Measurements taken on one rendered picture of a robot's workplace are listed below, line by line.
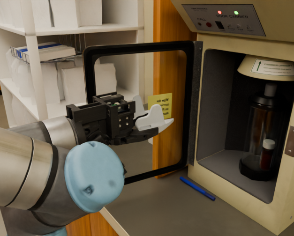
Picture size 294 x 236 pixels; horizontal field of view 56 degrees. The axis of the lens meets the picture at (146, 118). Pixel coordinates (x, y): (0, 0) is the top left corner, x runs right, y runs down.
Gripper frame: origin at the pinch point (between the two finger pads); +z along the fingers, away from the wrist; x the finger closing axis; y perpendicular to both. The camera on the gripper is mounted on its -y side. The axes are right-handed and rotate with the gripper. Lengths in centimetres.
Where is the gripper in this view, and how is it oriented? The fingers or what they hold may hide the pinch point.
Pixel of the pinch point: (160, 119)
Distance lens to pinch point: 60.0
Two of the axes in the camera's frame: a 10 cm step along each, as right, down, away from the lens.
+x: -5.8, -3.2, 7.5
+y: 0.0, -9.2, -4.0
